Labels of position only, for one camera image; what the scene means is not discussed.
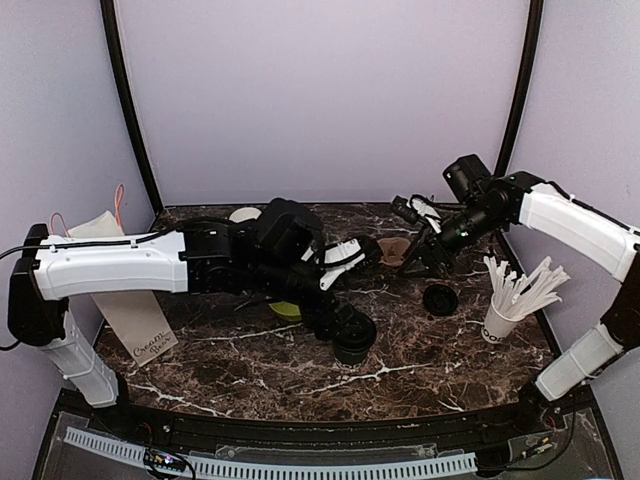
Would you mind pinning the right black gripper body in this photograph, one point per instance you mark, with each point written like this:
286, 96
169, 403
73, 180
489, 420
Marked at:
434, 242

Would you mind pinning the black front rail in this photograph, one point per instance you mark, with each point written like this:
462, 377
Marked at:
482, 429

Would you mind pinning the kraft paper bag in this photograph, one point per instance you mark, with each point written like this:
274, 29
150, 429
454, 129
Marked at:
135, 316

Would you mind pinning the cardboard cup carrier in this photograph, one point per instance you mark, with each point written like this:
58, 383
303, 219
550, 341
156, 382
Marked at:
393, 250

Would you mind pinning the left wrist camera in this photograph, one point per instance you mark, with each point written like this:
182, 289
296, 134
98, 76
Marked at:
343, 256

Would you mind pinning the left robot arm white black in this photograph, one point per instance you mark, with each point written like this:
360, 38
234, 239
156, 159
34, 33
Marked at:
282, 253

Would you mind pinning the white cup holding straws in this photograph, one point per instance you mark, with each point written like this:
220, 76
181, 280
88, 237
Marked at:
496, 326

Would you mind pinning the right black frame post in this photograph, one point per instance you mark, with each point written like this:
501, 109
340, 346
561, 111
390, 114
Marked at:
521, 89

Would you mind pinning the stack of black lids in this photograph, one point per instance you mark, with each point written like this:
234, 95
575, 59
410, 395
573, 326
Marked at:
440, 300

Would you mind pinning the green bowl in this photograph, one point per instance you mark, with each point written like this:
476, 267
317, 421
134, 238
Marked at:
286, 311

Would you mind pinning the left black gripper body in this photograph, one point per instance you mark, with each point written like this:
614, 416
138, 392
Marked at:
322, 326

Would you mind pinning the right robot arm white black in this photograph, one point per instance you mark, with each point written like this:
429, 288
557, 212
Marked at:
489, 203

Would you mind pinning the white cable duct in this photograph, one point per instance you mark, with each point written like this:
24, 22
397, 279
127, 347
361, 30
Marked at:
174, 465

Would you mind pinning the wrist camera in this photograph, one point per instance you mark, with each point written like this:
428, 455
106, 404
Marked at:
343, 256
416, 210

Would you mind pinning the stack of paper cups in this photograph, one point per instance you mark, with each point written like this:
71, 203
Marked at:
244, 214

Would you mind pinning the left black frame post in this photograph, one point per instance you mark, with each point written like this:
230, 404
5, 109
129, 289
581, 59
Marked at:
120, 75

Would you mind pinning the bundle of wrapped straws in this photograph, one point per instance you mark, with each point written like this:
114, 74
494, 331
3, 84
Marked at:
515, 295

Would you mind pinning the black frame post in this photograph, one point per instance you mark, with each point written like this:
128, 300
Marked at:
521, 89
120, 75

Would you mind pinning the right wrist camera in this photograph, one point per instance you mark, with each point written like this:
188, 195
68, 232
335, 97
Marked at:
416, 210

